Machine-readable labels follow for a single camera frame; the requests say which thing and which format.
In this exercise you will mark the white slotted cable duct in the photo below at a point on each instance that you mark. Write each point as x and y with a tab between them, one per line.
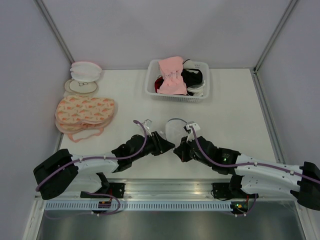
139	205

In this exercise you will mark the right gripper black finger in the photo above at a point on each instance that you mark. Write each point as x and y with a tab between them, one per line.
185	144
182	153

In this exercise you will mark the black bra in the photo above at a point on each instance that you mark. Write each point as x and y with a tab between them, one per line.
193	78

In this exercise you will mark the white plastic basket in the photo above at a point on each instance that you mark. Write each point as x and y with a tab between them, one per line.
153	72

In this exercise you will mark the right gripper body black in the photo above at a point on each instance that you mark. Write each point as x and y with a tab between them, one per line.
194	156

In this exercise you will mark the white mesh laundry bag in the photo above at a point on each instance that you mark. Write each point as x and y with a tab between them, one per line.
174	131

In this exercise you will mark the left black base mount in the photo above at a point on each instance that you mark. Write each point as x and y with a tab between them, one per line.
115	189

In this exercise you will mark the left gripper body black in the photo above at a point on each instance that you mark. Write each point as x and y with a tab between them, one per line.
152	145

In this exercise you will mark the pink bra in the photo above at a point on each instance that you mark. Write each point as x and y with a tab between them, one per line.
171	69

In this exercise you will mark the aluminium frame post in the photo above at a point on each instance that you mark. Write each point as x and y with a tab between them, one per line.
44	11
278	29

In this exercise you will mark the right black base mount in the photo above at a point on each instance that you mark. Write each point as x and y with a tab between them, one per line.
221	191

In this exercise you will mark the aluminium front rail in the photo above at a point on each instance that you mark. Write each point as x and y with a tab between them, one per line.
141	188

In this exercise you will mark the white pink-trimmed laundry bags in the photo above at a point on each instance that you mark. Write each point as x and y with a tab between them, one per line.
84	71

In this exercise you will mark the left aluminium frame post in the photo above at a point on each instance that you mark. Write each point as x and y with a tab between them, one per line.
44	11

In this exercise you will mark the right side aluminium rail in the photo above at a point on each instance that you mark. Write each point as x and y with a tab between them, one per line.
269	122

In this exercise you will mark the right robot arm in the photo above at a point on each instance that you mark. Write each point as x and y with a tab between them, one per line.
250	176

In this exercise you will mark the white pink-edged flat bag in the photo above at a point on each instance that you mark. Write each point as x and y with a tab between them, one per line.
85	134

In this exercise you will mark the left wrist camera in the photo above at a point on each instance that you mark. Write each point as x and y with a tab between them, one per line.
147	123

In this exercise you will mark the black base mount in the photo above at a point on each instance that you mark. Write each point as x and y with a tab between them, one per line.
221	191
115	189

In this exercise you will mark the white bra in basket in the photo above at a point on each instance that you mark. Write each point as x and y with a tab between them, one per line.
189	64

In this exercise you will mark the right aluminium frame post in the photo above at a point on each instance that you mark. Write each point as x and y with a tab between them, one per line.
278	29

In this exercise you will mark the dark red bra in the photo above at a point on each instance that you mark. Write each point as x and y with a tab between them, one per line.
158	83

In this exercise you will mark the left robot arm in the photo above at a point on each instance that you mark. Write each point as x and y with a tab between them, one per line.
66	172

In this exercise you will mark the aluminium rail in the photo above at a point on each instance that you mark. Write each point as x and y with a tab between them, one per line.
269	122
141	188

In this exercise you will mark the beige round laundry bag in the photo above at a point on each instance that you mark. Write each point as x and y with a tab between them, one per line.
80	88

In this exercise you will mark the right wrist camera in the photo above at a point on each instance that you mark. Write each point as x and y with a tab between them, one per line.
190	126

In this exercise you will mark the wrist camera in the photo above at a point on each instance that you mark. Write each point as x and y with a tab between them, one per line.
190	126
147	123

